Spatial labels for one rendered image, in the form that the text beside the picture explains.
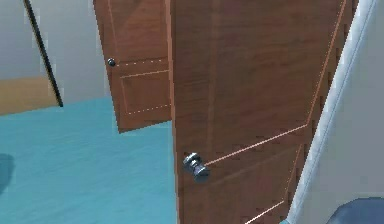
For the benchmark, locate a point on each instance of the dark blue rounded object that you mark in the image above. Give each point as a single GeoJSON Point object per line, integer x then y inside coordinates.
{"type": "Point", "coordinates": [361, 211]}

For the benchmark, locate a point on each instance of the brown wooden room door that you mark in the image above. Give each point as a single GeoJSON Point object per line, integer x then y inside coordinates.
{"type": "Point", "coordinates": [253, 83]}
{"type": "Point", "coordinates": [140, 50]}

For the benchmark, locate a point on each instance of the black door frame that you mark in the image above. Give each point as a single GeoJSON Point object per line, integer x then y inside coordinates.
{"type": "Point", "coordinates": [43, 50]}

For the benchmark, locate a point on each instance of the grey round door knob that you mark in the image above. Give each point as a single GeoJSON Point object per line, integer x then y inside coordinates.
{"type": "Point", "coordinates": [196, 166]}

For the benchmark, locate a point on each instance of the white door frame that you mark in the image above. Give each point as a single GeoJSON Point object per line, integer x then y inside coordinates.
{"type": "Point", "coordinates": [328, 110]}

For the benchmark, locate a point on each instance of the dark round door knob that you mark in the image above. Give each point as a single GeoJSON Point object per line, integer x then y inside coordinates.
{"type": "Point", "coordinates": [111, 62]}

